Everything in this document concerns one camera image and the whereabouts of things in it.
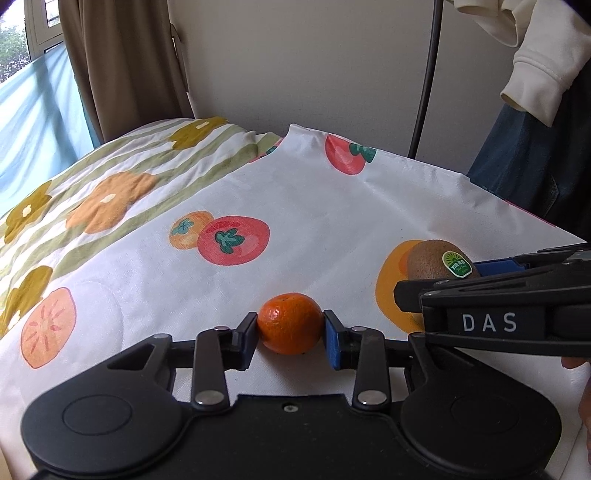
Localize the cream sweatshirt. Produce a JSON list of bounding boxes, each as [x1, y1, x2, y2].
[[452, 0, 589, 126]]

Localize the black cable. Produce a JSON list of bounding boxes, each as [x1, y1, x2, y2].
[[407, 0, 445, 158]]

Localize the window frame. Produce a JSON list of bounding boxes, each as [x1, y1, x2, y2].
[[0, 0, 65, 86]]

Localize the light blue curtain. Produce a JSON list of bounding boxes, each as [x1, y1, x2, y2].
[[0, 41, 105, 217]]

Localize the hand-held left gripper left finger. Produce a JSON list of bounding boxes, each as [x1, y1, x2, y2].
[[106, 312, 258, 411]]

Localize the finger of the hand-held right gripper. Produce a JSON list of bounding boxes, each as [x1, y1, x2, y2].
[[394, 270, 591, 315], [473, 247, 591, 279]]

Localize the blue jeans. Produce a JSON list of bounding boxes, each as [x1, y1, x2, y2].
[[466, 69, 591, 241]]

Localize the white persimmon-print cloth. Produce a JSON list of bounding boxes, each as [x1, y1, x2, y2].
[[0, 122, 587, 480]]

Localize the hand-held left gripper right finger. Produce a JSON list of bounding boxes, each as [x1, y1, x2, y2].
[[323, 309, 455, 410]]

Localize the person's right hand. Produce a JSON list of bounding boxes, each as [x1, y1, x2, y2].
[[561, 356, 591, 444]]

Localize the small mandarin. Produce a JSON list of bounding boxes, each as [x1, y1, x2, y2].
[[257, 292, 324, 356]]

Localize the brown kiwi with sticker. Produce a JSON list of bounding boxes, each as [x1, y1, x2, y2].
[[406, 239, 481, 281]]

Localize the brown curtain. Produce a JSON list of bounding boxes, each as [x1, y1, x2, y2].
[[59, 0, 195, 144]]

